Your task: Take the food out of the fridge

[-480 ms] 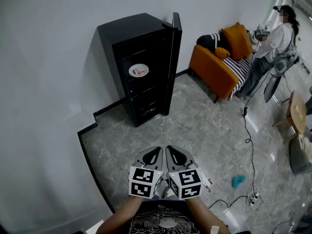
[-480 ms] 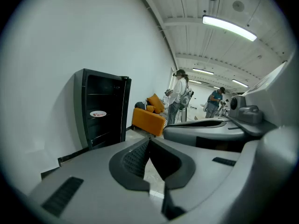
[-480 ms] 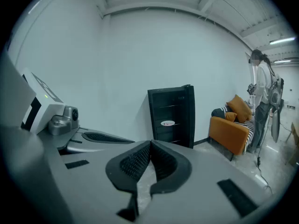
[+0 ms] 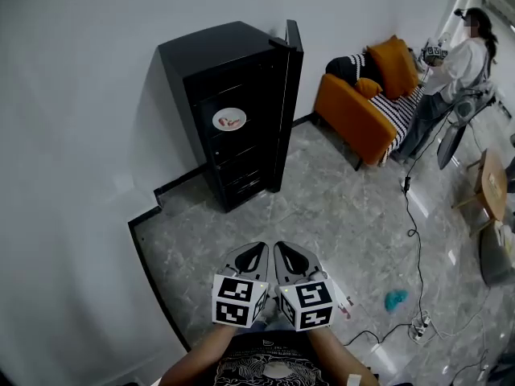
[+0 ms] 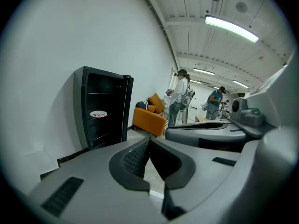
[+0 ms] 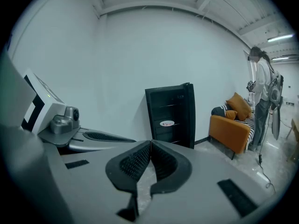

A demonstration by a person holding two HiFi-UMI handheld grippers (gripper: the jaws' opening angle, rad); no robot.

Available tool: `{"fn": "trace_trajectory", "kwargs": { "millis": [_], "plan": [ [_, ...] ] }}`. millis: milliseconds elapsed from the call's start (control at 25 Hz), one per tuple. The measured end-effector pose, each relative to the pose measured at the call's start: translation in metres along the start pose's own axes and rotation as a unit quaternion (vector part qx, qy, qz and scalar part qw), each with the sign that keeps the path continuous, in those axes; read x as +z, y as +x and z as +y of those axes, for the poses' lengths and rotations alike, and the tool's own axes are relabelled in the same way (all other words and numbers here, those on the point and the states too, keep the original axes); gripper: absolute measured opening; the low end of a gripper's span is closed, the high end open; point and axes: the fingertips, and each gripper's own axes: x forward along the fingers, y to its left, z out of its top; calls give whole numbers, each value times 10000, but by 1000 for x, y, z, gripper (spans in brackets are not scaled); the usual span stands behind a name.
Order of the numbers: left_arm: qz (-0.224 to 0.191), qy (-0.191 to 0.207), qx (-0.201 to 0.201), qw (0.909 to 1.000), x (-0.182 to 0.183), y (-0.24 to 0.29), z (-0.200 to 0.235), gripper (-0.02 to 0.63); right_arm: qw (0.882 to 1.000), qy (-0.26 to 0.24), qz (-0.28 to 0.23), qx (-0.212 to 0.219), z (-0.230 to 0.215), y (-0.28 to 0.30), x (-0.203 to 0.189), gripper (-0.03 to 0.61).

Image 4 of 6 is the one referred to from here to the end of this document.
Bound orange sofa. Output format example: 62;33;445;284
313;34;428;168

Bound black white striped blanket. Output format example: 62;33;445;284
369;83;428;164

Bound white round plate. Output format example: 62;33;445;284
212;107;247;132

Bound grey bin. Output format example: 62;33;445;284
478;220;515;287

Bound large orange cushion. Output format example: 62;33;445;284
366;34;420;101

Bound white power strip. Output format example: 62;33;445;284
411;315;433;339

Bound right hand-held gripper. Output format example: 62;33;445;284
274;241;336;332

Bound round wooden side table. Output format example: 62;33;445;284
452;149;509;236

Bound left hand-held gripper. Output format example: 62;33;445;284
212;242;270;329

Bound black cabinet fridge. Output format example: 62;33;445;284
157;18;305;213

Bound black printed t-shirt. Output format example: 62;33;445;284
212;330;327;386

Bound grey black office chair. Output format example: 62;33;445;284
436;81;498;171

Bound small orange cushion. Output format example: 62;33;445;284
353;77;383;99

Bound black white striped cushion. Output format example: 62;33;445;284
324;52;383;88

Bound person's right forearm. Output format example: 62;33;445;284
307;326;380;386

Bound teal cloth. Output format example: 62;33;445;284
385;289;410;314

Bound person's grey shoe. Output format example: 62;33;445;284
261;295;281;325

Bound white red paper packet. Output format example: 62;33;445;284
332;284;356;320

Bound person's blue jeans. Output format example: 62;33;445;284
241;319;311;335

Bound white cable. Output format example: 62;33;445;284
408;310;486;342

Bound long black cable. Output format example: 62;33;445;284
400;110;458;322

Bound person's left forearm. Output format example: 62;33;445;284
159;322;239;386

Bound short black cable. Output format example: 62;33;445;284
343;322;414;347

